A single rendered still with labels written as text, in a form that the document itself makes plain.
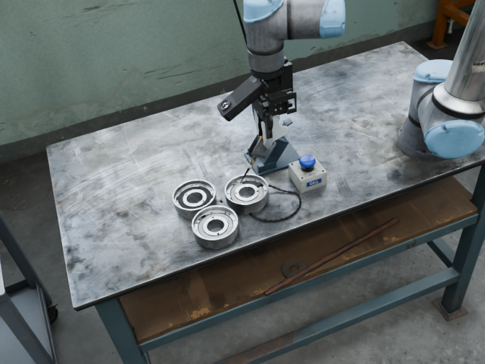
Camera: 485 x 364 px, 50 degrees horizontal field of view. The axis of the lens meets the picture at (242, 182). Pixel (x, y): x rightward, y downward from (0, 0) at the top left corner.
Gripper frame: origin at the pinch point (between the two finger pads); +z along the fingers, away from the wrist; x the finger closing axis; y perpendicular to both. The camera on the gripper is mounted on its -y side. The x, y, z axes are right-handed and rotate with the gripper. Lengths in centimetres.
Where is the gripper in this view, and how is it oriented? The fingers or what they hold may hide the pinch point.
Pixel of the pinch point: (263, 142)
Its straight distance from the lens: 122.4
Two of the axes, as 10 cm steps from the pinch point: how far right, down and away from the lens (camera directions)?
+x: -3.4, -6.2, 7.1
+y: 9.3, -3.0, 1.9
